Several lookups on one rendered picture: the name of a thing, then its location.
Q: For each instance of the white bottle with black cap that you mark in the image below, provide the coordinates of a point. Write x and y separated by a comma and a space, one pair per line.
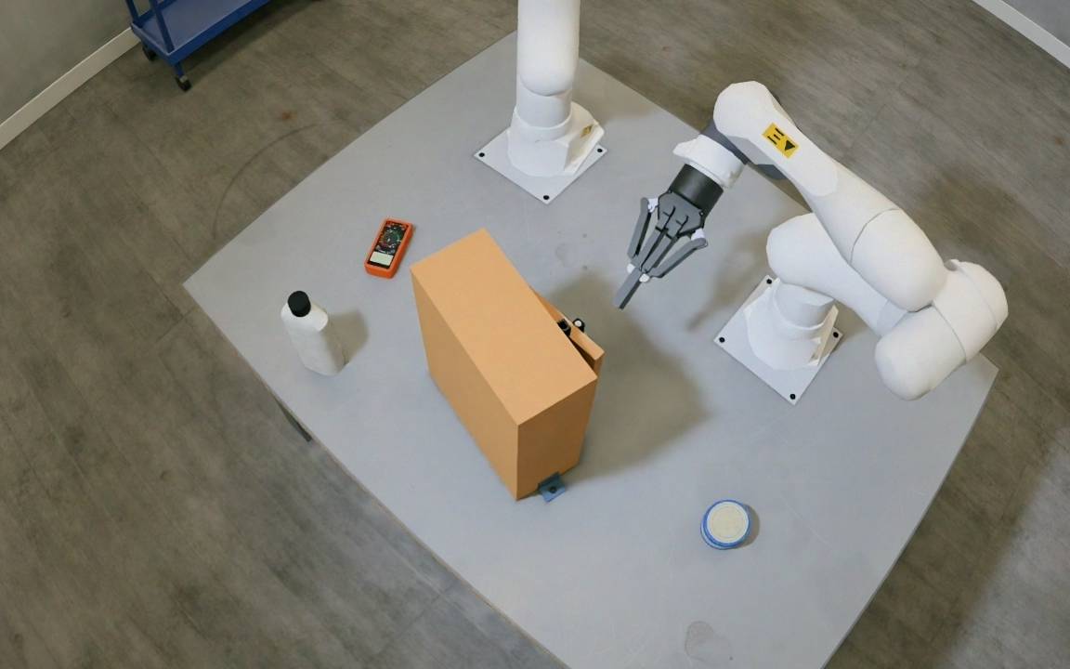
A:
311, 331

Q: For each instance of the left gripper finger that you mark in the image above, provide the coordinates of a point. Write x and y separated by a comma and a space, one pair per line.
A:
647, 271
648, 206

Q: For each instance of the orange digital multimeter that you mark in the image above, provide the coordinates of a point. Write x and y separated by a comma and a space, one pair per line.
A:
388, 248

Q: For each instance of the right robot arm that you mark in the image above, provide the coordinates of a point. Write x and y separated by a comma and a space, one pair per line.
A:
547, 61

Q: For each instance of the white and blue round tin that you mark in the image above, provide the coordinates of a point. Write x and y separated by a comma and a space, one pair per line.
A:
725, 524

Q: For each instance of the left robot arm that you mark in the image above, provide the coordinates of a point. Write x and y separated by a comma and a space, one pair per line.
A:
889, 260

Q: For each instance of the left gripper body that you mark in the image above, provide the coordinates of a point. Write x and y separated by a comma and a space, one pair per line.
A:
691, 193

